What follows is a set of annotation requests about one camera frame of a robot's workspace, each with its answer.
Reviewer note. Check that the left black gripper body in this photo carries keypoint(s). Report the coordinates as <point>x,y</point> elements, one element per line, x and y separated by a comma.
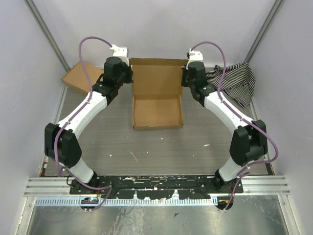
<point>127,77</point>

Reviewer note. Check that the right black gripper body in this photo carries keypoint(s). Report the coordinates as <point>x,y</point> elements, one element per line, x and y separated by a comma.
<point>185,81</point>

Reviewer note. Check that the brown cardboard box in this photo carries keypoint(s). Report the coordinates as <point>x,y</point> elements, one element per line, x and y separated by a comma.
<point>77,80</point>
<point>157,93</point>

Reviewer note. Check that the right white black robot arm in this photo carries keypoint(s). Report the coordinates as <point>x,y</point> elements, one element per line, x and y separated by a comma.
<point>247,145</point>

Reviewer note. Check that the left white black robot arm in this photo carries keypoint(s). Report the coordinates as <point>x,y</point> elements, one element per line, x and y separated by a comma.
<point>61,139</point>

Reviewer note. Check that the folded brown cardboard box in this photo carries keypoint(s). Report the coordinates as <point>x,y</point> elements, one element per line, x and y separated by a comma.
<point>77,80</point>

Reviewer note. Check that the striped black white cloth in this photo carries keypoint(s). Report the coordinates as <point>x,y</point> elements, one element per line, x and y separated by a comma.
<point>238,82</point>

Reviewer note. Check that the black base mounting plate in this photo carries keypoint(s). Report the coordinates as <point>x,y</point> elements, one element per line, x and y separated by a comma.
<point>162,187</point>

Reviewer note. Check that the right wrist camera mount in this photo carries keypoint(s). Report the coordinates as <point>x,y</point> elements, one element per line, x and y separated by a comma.
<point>194,56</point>

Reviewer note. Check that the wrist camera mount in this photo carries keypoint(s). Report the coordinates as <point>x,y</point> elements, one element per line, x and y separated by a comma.
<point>194,56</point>
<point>120,52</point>

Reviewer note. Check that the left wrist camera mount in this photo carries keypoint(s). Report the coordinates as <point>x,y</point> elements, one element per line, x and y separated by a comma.
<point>120,52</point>

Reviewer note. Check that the aluminium rail front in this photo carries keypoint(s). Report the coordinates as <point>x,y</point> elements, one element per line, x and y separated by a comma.
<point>254,185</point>

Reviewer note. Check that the slotted grey cable duct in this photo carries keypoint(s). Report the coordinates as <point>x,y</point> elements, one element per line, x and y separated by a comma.
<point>94,201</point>

